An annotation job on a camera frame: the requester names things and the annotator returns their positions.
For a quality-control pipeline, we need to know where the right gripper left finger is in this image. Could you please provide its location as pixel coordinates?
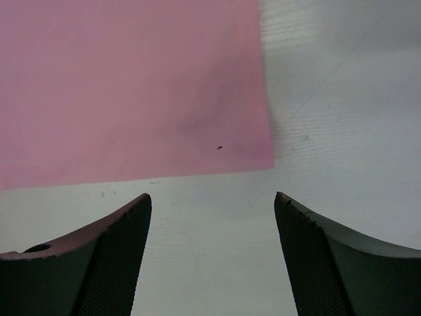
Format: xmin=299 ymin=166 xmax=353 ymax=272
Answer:
xmin=1 ymin=194 xmax=152 ymax=315

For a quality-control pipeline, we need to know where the pink t shirt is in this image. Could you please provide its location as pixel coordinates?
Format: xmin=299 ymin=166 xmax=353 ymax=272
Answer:
xmin=1 ymin=1 xmax=274 ymax=190

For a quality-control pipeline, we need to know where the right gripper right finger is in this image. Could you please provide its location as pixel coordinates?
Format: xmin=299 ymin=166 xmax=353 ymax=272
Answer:
xmin=274 ymin=192 xmax=420 ymax=315

